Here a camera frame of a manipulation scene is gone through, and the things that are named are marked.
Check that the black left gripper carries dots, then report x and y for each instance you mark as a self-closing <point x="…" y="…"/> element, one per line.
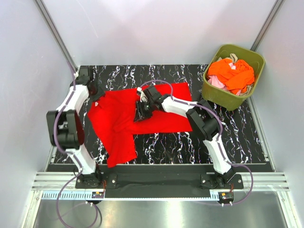
<point x="100" y="93"/>

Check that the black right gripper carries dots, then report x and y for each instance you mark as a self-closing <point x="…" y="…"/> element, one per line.
<point x="140" y="114"/>

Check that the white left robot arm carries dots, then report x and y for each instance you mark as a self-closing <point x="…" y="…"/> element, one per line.
<point x="66" y="130"/>

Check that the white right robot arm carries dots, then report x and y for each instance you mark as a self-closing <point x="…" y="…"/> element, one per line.
<point x="204" y="123"/>

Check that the olive green plastic bin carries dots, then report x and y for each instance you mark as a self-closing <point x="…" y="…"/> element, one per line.
<point x="224" y="98"/>

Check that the pink garment in bin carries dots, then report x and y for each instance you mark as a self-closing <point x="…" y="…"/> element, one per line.
<point x="219" y="73"/>

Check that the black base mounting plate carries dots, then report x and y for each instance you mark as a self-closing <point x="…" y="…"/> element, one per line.
<point x="160" y="181"/>

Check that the orange t-shirt in bin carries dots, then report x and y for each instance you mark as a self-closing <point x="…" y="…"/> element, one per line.
<point x="234" y="77"/>

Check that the beige garment in bin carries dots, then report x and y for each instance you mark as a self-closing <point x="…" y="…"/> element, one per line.
<point x="231" y="59"/>

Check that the left small controller board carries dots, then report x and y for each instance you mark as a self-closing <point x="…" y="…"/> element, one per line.
<point x="98" y="194"/>

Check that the small controller board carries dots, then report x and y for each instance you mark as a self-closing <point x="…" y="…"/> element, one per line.
<point x="98" y="194"/>
<point x="226" y="196"/>

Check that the right small controller board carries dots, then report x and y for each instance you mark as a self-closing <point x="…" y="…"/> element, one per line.
<point x="226" y="196"/>

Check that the aluminium left corner post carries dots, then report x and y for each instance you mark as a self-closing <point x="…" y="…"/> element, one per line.
<point x="55" y="33"/>

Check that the aluminium corner post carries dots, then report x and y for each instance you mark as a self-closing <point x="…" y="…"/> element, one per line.
<point x="267" y="24"/>
<point x="55" y="33"/>

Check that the aluminium front rail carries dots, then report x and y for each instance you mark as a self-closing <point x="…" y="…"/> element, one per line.
<point x="52" y="185"/>

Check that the aluminium right corner post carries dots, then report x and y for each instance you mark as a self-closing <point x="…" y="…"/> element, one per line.
<point x="267" y="24"/>

